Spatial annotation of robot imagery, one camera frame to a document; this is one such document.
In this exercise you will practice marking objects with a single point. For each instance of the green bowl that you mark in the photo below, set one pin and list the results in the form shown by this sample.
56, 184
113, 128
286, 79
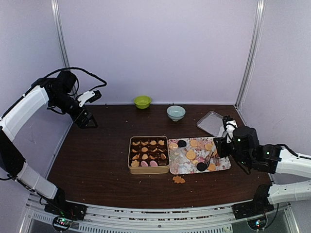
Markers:
142, 102

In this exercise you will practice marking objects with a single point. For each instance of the aluminium corner post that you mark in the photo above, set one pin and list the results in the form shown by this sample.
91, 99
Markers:
250, 62
59, 32

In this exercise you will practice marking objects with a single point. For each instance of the black sandwich cookie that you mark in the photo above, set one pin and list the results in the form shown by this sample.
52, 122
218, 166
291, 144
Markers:
201, 166

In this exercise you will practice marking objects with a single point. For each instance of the gold cookie tin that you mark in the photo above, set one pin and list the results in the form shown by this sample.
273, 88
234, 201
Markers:
152, 149

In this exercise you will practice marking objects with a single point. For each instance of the brown tree cookie on table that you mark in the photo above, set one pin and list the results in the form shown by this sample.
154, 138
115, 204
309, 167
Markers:
178, 179

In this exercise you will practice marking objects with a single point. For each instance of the round patterned biscuit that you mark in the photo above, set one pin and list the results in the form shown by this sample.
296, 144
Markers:
173, 146

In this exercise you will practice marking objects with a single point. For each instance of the aluminium front rail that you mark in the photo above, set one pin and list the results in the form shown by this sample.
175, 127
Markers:
209, 219

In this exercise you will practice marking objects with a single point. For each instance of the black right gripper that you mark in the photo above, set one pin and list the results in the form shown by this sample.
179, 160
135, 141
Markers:
220, 146

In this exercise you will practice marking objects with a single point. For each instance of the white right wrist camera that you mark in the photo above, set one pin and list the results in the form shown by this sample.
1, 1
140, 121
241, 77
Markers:
226, 130

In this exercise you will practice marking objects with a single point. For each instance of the light blue striped bowl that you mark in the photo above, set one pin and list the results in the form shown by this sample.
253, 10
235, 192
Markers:
175, 112

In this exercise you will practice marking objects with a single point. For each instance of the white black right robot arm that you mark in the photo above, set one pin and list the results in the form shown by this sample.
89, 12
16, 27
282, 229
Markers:
243, 146

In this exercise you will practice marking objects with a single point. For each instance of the aluminium corner post right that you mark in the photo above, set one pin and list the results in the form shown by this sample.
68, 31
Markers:
250, 62

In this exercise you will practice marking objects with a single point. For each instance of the pink round cookie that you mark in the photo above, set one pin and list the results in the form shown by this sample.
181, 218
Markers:
144, 163

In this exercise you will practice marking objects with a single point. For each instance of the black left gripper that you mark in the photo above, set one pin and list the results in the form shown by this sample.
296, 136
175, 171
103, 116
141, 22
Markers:
81, 123

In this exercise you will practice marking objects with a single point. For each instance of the metal serving tongs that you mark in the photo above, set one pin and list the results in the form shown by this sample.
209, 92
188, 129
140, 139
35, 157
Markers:
208, 158

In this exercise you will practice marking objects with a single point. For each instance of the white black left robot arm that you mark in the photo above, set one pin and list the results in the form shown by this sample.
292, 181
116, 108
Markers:
55, 92

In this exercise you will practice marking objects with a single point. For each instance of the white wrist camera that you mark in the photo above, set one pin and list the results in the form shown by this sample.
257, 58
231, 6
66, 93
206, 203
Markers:
226, 130
89, 96

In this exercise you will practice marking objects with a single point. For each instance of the aluminium corner post left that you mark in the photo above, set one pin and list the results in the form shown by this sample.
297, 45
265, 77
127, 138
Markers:
59, 32

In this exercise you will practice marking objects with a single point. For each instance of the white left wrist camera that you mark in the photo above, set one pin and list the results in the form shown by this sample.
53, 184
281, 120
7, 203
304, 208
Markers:
89, 96

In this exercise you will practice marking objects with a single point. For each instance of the floral cookie tray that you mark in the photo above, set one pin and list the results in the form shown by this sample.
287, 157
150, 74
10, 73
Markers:
192, 151

